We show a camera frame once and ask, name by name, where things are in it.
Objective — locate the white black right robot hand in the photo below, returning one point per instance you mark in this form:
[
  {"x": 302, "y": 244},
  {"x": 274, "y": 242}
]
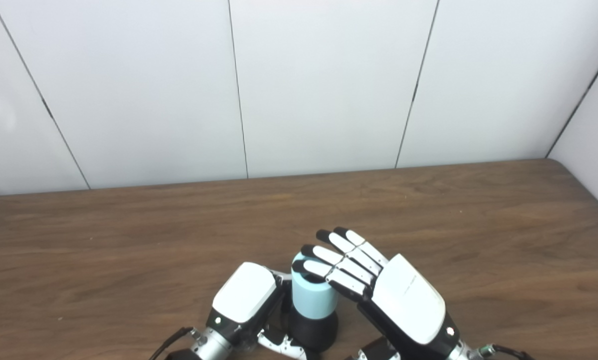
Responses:
[{"x": 409, "y": 300}]

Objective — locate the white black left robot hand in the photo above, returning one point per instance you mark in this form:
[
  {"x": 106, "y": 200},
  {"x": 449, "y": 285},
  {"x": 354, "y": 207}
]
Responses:
[{"x": 241, "y": 295}]

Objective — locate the black flared nozzle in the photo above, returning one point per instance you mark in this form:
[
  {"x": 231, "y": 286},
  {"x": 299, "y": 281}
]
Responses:
[{"x": 313, "y": 330}]

